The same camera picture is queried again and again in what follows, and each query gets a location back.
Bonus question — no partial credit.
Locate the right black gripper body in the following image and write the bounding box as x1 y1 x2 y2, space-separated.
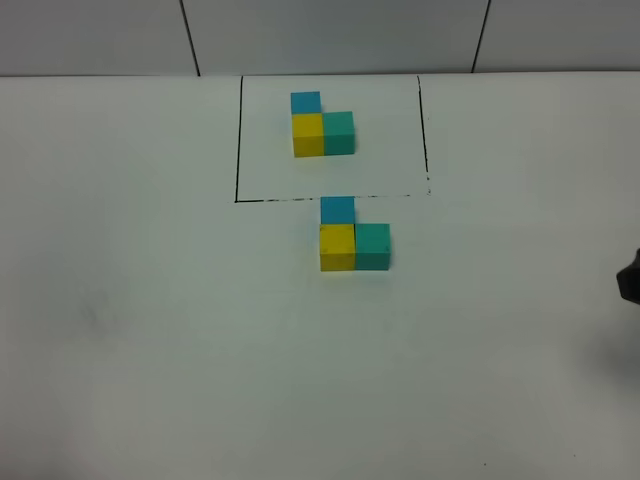
616 250 640 304

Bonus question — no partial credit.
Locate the green template block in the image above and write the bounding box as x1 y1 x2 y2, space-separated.
323 111 355 156

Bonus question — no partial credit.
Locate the yellow template block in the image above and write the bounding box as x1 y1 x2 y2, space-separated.
292 113 324 158

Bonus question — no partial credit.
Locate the blue template block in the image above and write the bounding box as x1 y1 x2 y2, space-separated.
290 91 322 115

